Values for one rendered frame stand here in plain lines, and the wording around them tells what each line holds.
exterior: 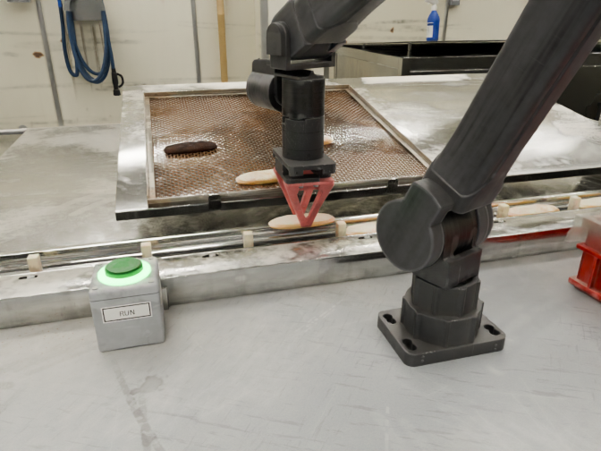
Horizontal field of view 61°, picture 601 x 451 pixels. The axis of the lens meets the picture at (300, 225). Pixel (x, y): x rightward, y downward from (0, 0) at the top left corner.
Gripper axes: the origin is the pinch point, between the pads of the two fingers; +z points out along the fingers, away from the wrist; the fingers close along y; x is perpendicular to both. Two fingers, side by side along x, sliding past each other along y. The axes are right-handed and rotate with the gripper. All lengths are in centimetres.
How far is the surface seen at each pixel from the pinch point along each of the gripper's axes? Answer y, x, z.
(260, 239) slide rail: 1.3, 6.0, 3.6
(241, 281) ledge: -9.2, 10.7, 4.2
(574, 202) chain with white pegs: -1.1, -47.3, 1.9
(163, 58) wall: 370, 10, 10
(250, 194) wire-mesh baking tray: 9.2, 5.9, -0.7
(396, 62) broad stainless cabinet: 171, -96, -4
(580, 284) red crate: -20.0, -32.0, 4.9
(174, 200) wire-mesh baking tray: 9.2, 17.6, -0.7
